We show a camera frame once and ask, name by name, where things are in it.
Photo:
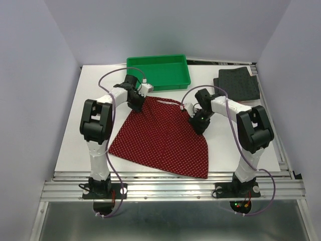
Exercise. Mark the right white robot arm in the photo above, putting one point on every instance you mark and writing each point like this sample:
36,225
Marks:
252,132

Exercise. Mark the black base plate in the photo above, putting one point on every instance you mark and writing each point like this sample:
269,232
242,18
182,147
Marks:
224,190
116,192

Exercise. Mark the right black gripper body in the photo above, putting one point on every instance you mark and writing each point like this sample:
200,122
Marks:
201,118

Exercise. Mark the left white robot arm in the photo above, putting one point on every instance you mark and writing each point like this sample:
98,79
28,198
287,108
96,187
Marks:
96,127

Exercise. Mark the aluminium rail frame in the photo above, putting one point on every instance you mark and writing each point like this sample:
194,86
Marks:
161,186

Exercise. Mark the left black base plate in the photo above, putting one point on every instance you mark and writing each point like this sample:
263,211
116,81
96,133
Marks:
116,192

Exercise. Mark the dark grey dotted skirt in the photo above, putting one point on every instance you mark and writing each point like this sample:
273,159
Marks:
227,80

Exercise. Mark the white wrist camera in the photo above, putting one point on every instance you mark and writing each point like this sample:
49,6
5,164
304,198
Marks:
189,108
144,89

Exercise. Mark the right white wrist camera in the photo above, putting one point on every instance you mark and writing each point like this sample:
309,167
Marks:
189,108

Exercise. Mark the red polka dot skirt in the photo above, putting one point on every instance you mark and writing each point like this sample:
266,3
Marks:
161,137

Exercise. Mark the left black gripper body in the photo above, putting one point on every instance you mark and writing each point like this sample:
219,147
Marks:
138,99

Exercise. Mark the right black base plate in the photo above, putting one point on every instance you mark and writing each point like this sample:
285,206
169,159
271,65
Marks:
224,190

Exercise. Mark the green plastic tray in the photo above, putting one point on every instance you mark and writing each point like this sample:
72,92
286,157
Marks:
165,72

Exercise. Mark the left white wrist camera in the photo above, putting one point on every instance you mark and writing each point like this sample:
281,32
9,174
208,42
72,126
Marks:
144,89

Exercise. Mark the folded orange floral skirt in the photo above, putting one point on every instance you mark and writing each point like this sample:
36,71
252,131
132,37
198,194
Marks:
248,101

